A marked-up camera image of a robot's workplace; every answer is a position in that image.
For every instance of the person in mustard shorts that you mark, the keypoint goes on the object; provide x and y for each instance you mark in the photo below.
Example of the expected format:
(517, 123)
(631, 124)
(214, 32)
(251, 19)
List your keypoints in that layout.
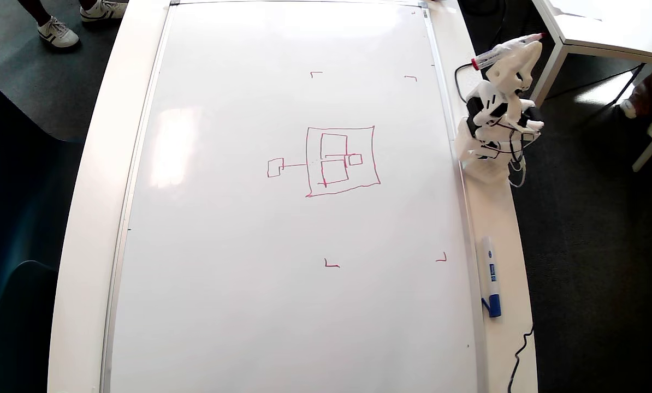
(34, 10)

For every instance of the red marker pen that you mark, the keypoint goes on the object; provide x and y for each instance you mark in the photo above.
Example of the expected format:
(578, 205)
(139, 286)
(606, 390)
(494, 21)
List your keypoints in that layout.
(501, 53)

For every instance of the blue and white marker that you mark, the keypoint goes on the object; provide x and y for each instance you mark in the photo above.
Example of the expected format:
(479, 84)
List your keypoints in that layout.
(490, 273)

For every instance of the white side table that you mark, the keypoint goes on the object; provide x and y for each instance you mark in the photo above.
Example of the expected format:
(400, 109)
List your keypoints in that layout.
(604, 27)

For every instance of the large whiteboard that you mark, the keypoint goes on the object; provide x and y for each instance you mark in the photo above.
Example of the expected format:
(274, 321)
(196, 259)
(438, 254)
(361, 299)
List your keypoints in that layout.
(249, 245)

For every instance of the person in brown trousers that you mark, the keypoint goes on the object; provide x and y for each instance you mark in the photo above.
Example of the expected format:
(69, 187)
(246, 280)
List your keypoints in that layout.
(651, 93)

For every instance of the white sneaker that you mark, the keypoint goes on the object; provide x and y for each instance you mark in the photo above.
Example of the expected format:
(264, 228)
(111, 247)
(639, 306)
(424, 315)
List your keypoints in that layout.
(105, 9)
(58, 34)

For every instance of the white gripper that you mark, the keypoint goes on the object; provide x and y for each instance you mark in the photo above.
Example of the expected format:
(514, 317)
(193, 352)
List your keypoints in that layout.
(514, 68)

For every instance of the dark blue chair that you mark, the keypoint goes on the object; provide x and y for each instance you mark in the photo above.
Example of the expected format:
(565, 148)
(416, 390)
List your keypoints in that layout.
(20, 191)

